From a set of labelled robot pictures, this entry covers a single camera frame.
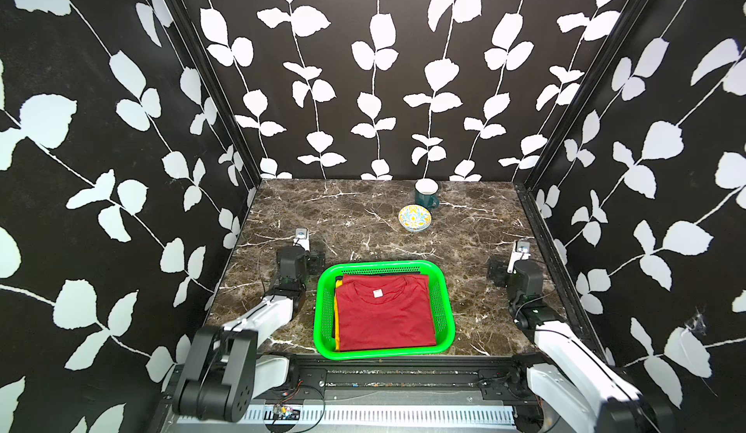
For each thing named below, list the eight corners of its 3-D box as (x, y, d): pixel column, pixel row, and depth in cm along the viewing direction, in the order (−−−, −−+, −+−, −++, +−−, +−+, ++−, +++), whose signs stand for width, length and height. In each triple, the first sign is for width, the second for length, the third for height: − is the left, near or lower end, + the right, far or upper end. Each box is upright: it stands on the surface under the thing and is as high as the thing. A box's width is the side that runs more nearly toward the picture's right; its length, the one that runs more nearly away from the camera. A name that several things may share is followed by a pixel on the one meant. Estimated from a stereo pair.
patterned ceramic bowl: (399, 233, 107) (399, 226, 104) (398, 211, 114) (398, 204, 110) (431, 233, 107) (433, 226, 104) (428, 211, 114) (429, 204, 111)
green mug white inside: (414, 215, 112) (417, 196, 104) (412, 194, 119) (415, 176, 111) (435, 215, 113) (440, 197, 104) (432, 195, 120) (436, 176, 111)
